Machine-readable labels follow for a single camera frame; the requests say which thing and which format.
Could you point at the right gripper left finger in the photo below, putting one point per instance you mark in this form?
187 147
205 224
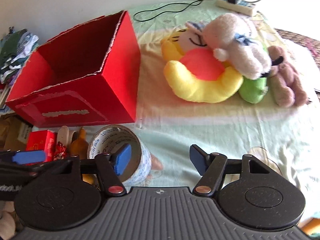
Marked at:
110 167

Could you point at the brown plush teddy bear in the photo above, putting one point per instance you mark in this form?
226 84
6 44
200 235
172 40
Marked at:
284 80

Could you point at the pile of folded clothes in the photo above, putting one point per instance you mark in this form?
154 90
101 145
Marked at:
16 47

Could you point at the orange gourd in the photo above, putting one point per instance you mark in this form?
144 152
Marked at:
79 147

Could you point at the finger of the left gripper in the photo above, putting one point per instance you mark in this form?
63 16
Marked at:
29 157

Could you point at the printed packing tape roll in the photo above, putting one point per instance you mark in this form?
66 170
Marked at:
109 139

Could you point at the large red cardboard box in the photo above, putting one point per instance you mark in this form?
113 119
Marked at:
86 75

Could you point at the small red gift box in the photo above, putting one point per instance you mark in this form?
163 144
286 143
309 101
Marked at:
44 140

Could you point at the yellow red plush toy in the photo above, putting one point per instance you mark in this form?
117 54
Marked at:
192 71

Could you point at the green plush toy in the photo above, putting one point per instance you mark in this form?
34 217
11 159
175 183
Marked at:
253 91

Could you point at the white power strip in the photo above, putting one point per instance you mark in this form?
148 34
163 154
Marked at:
242 7

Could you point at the wooden spoon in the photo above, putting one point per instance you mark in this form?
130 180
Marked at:
63 136

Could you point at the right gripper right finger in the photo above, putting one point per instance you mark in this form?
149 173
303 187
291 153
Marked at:
211 168

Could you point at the brown cardboard box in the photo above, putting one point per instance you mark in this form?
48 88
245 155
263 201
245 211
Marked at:
14 133

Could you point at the white pink plush toy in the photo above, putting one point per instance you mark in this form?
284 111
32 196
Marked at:
233 38

